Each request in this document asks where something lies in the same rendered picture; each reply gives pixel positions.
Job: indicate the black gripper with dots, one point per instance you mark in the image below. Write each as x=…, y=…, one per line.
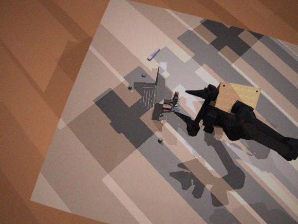
x=209, y=93

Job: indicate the grey rectangular bar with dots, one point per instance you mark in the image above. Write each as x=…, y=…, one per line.
x=153, y=54

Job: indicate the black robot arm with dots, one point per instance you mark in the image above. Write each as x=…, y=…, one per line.
x=245, y=125

